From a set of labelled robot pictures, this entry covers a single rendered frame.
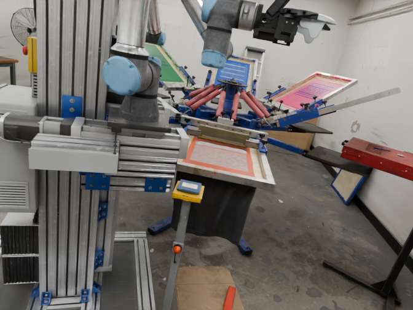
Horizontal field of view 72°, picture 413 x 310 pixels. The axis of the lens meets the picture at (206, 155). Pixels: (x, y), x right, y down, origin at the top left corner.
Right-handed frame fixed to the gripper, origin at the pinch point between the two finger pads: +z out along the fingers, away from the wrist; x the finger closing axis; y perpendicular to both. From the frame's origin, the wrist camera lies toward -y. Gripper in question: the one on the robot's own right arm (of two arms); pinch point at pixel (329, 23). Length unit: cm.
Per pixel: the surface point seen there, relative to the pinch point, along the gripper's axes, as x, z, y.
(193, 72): -510, -142, -9
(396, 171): -113, 88, 48
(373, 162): -118, 75, 47
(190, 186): -33, -33, 67
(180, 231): -35, -33, 90
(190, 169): -50, -37, 64
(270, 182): -55, 4, 62
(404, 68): -301, 153, -52
